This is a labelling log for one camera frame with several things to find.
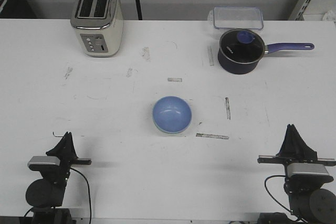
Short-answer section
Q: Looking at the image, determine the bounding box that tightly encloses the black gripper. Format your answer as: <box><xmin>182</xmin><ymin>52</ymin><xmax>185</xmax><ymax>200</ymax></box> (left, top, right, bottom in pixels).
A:
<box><xmin>40</xmin><ymin>132</ymin><xmax>92</xmax><ymax>185</ymax></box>
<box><xmin>257</xmin><ymin>124</ymin><xmax>335</xmax><ymax>167</ymax></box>

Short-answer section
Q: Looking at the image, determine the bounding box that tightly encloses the blue plastic bowl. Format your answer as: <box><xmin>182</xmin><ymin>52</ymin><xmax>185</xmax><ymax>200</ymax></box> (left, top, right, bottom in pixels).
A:
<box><xmin>152</xmin><ymin>96</ymin><xmax>192</xmax><ymax>134</ymax></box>

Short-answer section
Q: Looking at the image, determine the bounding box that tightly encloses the green plastic bowl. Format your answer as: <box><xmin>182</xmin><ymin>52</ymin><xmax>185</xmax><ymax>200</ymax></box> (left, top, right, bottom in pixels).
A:
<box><xmin>153</xmin><ymin>120</ymin><xmax>191</xmax><ymax>136</ymax></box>

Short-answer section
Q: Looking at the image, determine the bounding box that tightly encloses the dark blue saucepan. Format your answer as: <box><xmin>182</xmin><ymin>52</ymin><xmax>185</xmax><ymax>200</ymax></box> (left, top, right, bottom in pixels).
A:
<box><xmin>217</xmin><ymin>40</ymin><xmax>314</xmax><ymax>74</ymax></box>

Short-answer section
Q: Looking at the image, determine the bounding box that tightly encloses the glass pot lid blue knob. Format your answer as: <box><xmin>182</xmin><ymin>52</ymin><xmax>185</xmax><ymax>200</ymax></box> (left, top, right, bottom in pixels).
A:
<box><xmin>219</xmin><ymin>29</ymin><xmax>265</xmax><ymax>63</ymax></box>

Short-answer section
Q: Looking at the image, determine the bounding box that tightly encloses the clear plastic food container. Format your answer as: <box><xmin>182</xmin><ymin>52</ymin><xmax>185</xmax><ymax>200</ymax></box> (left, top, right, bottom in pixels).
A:
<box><xmin>207</xmin><ymin>6</ymin><xmax>264</xmax><ymax>30</ymax></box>

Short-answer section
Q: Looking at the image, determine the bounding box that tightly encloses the cream two-slot toaster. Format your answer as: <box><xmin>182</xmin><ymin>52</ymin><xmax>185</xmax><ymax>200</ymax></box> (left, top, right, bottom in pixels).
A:
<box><xmin>70</xmin><ymin>0</ymin><xmax>124</xmax><ymax>58</ymax></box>

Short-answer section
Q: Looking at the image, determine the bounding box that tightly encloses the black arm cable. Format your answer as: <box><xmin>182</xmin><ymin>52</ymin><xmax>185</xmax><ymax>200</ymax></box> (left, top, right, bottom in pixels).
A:
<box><xmin>68</xmin><ymin>167</ymin><xmax>92</xmax><ymax>223</ymax></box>
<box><xmin>264</xmin><ymin>174</ymin><xmax>308</xmax><ymax>223</ymax></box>

